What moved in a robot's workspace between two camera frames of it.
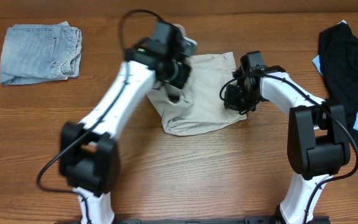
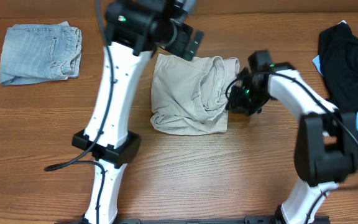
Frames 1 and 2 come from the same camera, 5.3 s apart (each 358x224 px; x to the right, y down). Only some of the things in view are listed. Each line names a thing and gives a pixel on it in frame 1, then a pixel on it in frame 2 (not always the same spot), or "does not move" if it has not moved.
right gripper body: [243, 100] does not move
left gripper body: [173, 94] → [187, 42]
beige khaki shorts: [197, 106] does not move
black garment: [349, 68] does not move
